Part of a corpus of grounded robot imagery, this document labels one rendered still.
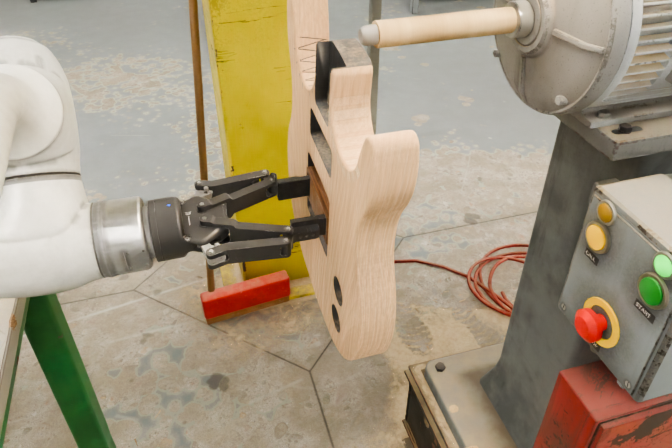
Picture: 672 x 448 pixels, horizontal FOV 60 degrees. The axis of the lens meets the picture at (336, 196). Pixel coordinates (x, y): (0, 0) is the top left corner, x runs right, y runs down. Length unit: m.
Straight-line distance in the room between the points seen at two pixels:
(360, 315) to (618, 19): 0.43
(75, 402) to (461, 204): 1.78
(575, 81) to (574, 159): 0.29
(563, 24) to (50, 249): 0.63
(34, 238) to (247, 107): 1.09
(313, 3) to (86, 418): 0.92
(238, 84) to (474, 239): 1.19
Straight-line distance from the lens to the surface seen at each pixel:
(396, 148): 0.51
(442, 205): 2.55
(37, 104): 0.67
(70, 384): 1.23
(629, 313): 0.73
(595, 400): 1.17
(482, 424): 1.47
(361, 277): 0.63
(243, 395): 1.86
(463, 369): 1.55
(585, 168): 1.02
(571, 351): 1.18
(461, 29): 0.75
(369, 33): 0.71
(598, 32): 0.74
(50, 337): 1.14
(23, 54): 0.74
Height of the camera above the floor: 1.50
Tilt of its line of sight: 36 degrees down
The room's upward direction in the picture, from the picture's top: straight up
